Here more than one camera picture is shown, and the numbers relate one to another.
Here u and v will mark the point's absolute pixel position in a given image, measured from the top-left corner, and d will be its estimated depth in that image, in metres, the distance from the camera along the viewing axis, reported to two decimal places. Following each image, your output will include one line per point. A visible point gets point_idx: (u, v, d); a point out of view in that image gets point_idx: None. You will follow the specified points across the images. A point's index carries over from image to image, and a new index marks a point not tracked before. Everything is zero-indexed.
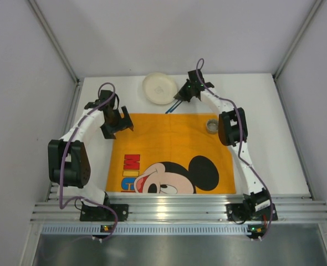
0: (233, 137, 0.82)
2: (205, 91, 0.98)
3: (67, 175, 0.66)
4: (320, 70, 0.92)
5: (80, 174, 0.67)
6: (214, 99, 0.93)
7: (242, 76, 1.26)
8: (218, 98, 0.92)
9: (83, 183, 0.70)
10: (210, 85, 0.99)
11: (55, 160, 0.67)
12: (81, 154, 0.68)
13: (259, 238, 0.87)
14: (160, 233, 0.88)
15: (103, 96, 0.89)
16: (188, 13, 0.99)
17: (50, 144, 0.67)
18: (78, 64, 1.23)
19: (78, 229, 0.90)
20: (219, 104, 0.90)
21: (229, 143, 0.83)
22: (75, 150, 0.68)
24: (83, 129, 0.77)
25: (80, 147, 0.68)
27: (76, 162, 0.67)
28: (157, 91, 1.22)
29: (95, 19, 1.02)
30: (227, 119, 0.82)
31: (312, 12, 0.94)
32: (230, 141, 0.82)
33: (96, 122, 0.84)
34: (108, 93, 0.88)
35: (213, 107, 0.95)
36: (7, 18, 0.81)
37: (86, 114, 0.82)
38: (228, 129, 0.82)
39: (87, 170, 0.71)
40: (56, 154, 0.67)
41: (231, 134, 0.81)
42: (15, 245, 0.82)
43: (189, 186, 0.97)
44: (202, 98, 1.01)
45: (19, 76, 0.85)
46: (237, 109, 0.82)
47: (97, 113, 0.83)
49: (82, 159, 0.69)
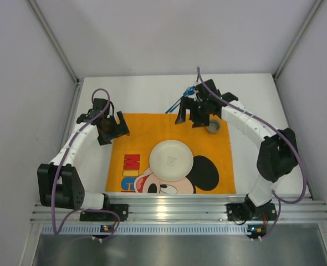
0: (284, 168, 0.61)
2: (226, 107, 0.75)
3: (59, 200, 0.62)
4: (321, 70, 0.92)
5: (72, 198, 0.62)
6: (246, 117, 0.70)
7: (242, 76, 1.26)
8: (252, 116, 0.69)
9: (77, 206, 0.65)
10: (232, 97, 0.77)
11: (45, 185, 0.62)
12: (73, 178, 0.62)
13: (259, 238, 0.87)
14: (160, 233, 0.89)
15: (96, 106, 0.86)
16: (188, 13, 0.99)
17: (39, 168, 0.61)
18: (78, 64, 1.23)
19: (78, 229, 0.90)
20: (256, 126, 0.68)
21: (276, 177, 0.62)
22: (66, 174, 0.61)
24: (75, 148, 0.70)
25: (72, 171, 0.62)
27: (68, 187, 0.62)
28: (168, 162, 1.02)
29: (94, 19, 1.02)
30: (274, 147, 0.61)
31: (312, 13, 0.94)
32: (280, 173, 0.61)
33: (89, 138, 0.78)
34: (102, 103, 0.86)
35: (243, 128, 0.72)
36: (8, 18, 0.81)
37: (78, 131, 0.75)
38: (276, 159, 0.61)
39: (80, 192, 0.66)
40: (47, 179, 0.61)
41: (281, 164, 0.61)
42: (16, 245, 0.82)
43: (189, 186, 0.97)
44: (222, 116, 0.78)
45: (19, 76, 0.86)
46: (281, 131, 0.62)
47: (90, 128, 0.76)
49: (75, 183, 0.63)
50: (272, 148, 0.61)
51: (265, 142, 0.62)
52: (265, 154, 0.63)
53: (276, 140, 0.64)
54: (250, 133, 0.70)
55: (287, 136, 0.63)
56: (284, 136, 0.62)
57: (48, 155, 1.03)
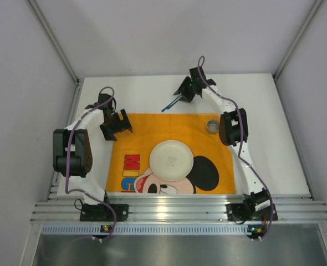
0: (233, 137, 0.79)
2: (206, 89, 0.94)
3: (71, 163, 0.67)
4: (321, 70, 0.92)
5: (83, 160, 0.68)
6: (215, 97, 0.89)
7: (243, 76, 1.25)
8: (220, 97, 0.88)
9: (87, 171, 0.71)
10: (212, 82, 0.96)
11: (60, 149, 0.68)
12: (84, 141, 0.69)
13: (259, 238, 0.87)
14: (160, 233, 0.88)
15: (101, 99, 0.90)
16: (188, 13, 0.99)
17: (55, 132, 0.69)
18: (78, 64, 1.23)
19: (78, 229, 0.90)
20: (221, 103, 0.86)
21: (229, 143, 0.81)
22: (80, 136, 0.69)
24: (86, 121, 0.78)
25: (83, 133, 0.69)
27: (81, 148, 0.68)
28: (168, 162, 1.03)
29: (95, 19, 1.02)
30: (228, 120, 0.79)
31: (312, 13, 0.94)
32: (231, 141, 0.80)
33: (96, 119, 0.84)
34: (106, 96, 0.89)
35: (214, 105, 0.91)
36: (7, 17, 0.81)
37: (88, 111, 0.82)
38: (229, 129, 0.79)
39: (89, 158, 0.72)
40: (61, 142, 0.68)
41: (232, 134, 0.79)
42: (16, 245, 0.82)
43: (189, 186, 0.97)
44: (203, 96, 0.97)
45: (18, 76, 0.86)
46: (239, 110, 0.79)
47: (97, 112, 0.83)
49: (86, 146, 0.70)
50: (227, 121, 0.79)
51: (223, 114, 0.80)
52: (222, 124, 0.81)
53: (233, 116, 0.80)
54: (218, 110, 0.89)
55: (241, 113, 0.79)
56: (240, 113, 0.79)
57: (47, 155, 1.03)
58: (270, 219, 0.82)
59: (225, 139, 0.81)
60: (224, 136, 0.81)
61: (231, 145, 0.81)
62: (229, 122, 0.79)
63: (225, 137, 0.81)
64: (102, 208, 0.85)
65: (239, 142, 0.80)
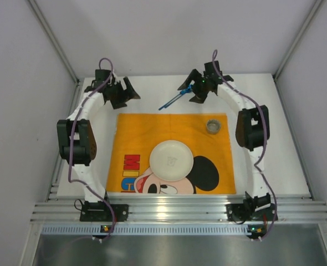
0: (253, 137, 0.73)
2: (223, 85, 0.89)
3: (76, 152, 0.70)
4: (321, 70, 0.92)
5: (88, 149, 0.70)
6: (233, 93, 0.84)
7: (243, 76, 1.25)
8: (238, 92, 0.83)
9: (92, 158, 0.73)
10: (229, 78, 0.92)
11: (65, 139, 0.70)
12: (88, 131, 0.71)
13: (259, 238, 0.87)
14: (160, 233, 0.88)
15: (98, 77, 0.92)
16: (188, 13, 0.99)
17: (58, 123, 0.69)
18: (78, 64, 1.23)
19: (78, 229, 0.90)
20: (240, 101, 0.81)
21: (248, 147, 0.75)
22: (83, 126, 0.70)
24: (87, 108, 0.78)
25: (87, 123, 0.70)
27: (85, 138, 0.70)
28: (168, 162, 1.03)
29: (95, 19, 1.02)
30: (248, 118, 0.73)
31: (312, 13, 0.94)
32: (250, 142, 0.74)
33: (97, 105, 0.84)
34: (103, 73, 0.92)
35: (231, 102, 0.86)
36: (7, 18, 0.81)
37: (87, 97, 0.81)
38: (249, 128, 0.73)
39: (93, 146, 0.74)
40: (65, 132, 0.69)
41: (251, 134, 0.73)
42: (15, 245, 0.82)
43: (189, 186, 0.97)
44: (218, 92, 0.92)
45: (19, 76, 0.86)
46: (259, 107, 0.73)
47: (97, 95, 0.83)
49: (90, 135, 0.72)
50: (247, 119, 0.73)
51: (242, 112, 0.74)
52: (241, 122, 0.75)
53: (253, 113, 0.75)
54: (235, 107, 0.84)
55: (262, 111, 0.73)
56: (260, 111, 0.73)
57: (47, 155, 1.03)
58: (271, 219, 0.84)
59: (244, 141, 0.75)
60: (243, 137, 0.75)
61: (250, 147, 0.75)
62: (249, 121, 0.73)
63: (243, 138, 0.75)
64: (101, 206, 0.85)
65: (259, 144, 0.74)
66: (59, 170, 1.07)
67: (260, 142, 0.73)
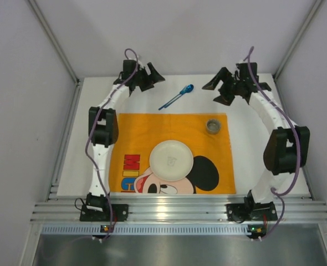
0: (284, 162, 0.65)
2: (257, 93, 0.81)
3: (98, 135, 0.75)
4: (320, 70, 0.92)
5: (108, 134, 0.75)
6: (269, 107, 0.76)
7: None
8: (275, 107, 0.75)
9: (113, 143, 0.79)
10: (266, 87, 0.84)
11: (91, 122, 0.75)
12: (113, 119, 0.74)
13: (259, 238, 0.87)
14: (160, 233, 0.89)
15: (126, 70, 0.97)
16: (188, 13, 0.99)
17: (90, 108, 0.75)
18: (78, 64, 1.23)
19: (79, 229, 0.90)
20: (275, 116, 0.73)
21: (276, 170, 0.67)
22: (108, 114, 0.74)
24: (114, 100, 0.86)
25: (112, 113, 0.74)
27: (108, 125, 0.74)
28: (168, 162, 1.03)
29: (95, 19, 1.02)
30: (283, 139, 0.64)
31: (312, 13, 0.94)
32: (279, 166, 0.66)
33: (123, 97, 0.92)
34: (129, 66, 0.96)
35: (264, 115, 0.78)
36: (7, 18, 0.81)
37: (115, 89, 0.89)
38: (281, 152, 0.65)
39: (116, 133, 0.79)
40: (92, 117, 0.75)
41: (283, 158, 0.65)
42: (15, 245, 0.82)
43: (189, 186, 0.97)
44: (250, 101, 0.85)
45: (18, 76, 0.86)
46: (295, 129, 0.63)
47: (124, 88, 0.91)
49: (114, 123, 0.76)
50: (281, 141, 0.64)
51: (276, 131, 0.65)
52: (273, 141, 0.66)
53: (289, 134, 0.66)
54: (267, 121, 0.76)
55: (301, 134, 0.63)
56: (296, 134, 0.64)
57: (47, 155, 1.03)
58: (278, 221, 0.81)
59: (272, 163, 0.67)
60: (272, 159, 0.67)
61: (279, 171, 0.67)
62: (285, 142, 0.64)
63: (272, 160, 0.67)
64: (101, 206, 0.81)
65: (289, 169, 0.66)
66: (59, 170, 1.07)
67: (290, 168, 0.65)
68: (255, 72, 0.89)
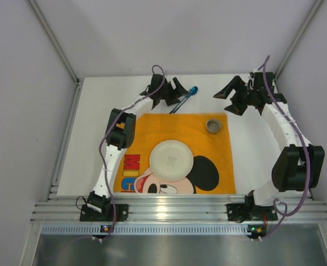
0: (292, 181, 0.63)
2: (271, 106, 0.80)
3: (113, 135, 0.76)
4: (321, 71, 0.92)
5: (122, 137, 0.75)
6: (283, 121, 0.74)
7: (243, 76, 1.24)
8: (290, 122, 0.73)
9: (126, 147, 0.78)
10: (280, 98, 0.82)
11: (111, 122, 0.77)
12: (133, 123, 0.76)
13: (259, 238, 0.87)
14: (160, 233, 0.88)
15: (153, 84, 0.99)
16: (188, 13, 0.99)
17: (113, 110, 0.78)
18: (78, 64, 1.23)
19: (78, 229, 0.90)
20: (289, 132, 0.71)
21: (283, 189, 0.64)
22: (128, 119, 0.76)
24: (137, 107, 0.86)
25: (133, 118, 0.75)
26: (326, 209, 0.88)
27: (127, 128, 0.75)
28: (168, 162, 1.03)
29: (95, 19, 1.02)
30: (295, 158, 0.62)
31: (312, 13, 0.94)
32: (287, 185, 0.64)
33: (146, 107, 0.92)
34: (157, 81, 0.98)
35: (277, 129, 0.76)
36: (7, 18, 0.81)
37: (141, 98, 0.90)
38: (291, 171, 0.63)
39: (132, 139, 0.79)
40: (113, 118, 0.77)
41: (292, 178, 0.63)
42: (15, 245, 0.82)
43: (189, 186, 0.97)
44: (263, 113, 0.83)
45: (18, 76, 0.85)
46: (306, 148, 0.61)
47: (149, 100, 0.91)
49: (133, 128, 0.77)
50: (292, 160, 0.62)
51: (288, 149, 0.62)
52: (283, 159, 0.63)
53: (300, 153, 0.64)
54: (280, 136, 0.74)
55: (314, 154, 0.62)
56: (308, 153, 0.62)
57: (47, 155, 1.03)
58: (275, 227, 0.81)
59: (280, 180, 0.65)
60: (281, 177, 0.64)
61: (286, 189, 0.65)
62: (296, 161, 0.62)
63: (280, 178, 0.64)
64: (101, 207, 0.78)
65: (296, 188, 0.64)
66: (59, 170, 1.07)
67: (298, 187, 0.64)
68: (270, 83, 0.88)
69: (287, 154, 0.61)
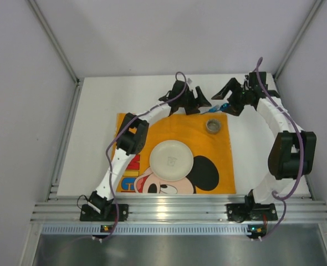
0: (287, 168, 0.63)
2: (265, 100, 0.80)
3: (122, 139, 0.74)
4: (321, 70, 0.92)
5: (131, 143, 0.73)
6: (276, 111, 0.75)
7: (238, 76, 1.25)
8: (282, 112, 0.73)
9: (134, 152, 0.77)
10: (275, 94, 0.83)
11: (122, 126, 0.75)
12: (144, 131, 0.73)
13: (259, 238, 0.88)
14: (160, 233, 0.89)
15: (174, 91, 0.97)
16: (188, 13, 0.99)
17: (128, 113, 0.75)
18: (78, 64, 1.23)
19: (78, 229, 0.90)
20: (281, 121, 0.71)
21: (279, 175, 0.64)
22: (141, 126, 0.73)
24: (152, 114, 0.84)
25: (144, 125, 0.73)
26: None
27: (137, 135, 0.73)
28: (168, 162, 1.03)
29: (95, 19, 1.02)
30: (288, 143, 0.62)
31: (312, 12, 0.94)
32: (283, 172, 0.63)
33: (161, 114, 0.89)
34: (179, 87, 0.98)
35: (270, 121, 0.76)
36: (7, 17, 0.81)
37: (158, 105, 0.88)
38: (286, 157, 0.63)
39: (141, 145, 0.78)
40: (126, 122, 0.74)
41: (287, 164, 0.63)
42: (15, 245, 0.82)
43: (189, 186, 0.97)
44: (258, 108, 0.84)
45: (18, 76, 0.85)
46: (300, 133, 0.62)
47: (166, 107, 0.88)
49: (143, 136, 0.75)
50: (286, 146, 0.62)
51: (282, 134, 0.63)
52: (277, 145, 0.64)
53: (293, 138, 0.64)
54: (273, 126, 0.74)
55: (306, 139, 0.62)
56: (301, 139, 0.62)
57: (47, 155, 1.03)
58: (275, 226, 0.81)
59: (276, 167, 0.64)
60: (276, 163, 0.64)
61: (282, 176, 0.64)
62: (289, 146, 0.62)
63: (276, 165, 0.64)
64: (101, 208, 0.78)
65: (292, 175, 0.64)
66: (59, 170, 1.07)
67: (294, 173, 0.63)
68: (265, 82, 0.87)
69: (281, 139, 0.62)
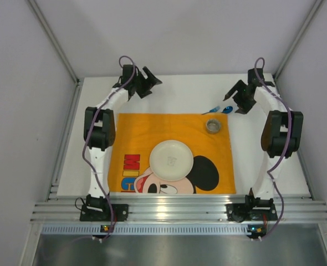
0: (277, 143, 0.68)
2: (261, 87, 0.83)
3: (95, 137, 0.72)
4: (321, 70, 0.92)
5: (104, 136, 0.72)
6: (269, 97, 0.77)
7: (236, 76, 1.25)
8: (276, 97, 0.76)
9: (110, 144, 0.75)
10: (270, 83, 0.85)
11: (87, 123, 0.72)
12: (111, 119, 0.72)
13: (259, 238, 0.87)
14: (160, 233, 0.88)
15: (126, 75, 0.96)
16: (188, 13, 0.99)
17: (87, 109, 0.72)
18: (78, 63, 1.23)
19: (78, 229, 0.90)
20: (275, 105, 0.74)
21: (270, 152, 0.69)
22: (106, 115, 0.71)
24: (112, 101, 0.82)
25: (110, 113, 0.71)
26: (326, 209, 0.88)
27: (106, 126, 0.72)
28: (168, 162, 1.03)
29: (95, 18, 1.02)
30: (277, 120, 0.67)
31: (312, 11, 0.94)
32: (273, 147, 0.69)
33: (121, 100, 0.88)
34: (128, 71, 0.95)
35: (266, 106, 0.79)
36: (7, 18, 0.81)
37: (115, 91, 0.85)
38: (275, 132, 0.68)
39: (113, 135, 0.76)
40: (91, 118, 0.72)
41: (277, 140, 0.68)
42: (15, 245, 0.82)
43: (189, 186, 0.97)
44: (255, 95, 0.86)
45: (18, 76, 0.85)
46: (289, 112, 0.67)
47: (123, 91, 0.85)
49: (112, 124, 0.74)
50: (276, 123, 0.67)
51: (272, 112, 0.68)
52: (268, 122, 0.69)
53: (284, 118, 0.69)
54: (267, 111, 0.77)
55: (294, 117, 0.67)
56: (290, 117, 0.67)
57: (47, 155, 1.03)
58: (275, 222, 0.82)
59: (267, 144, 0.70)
60: (267, 140, 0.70)
61: (271, 152, 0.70)
62: (279, 123, 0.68)
63: (266, 141, 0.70)
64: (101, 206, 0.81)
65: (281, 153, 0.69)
66: (59, 170, 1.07)
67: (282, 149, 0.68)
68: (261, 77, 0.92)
69: (271, 117, 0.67)
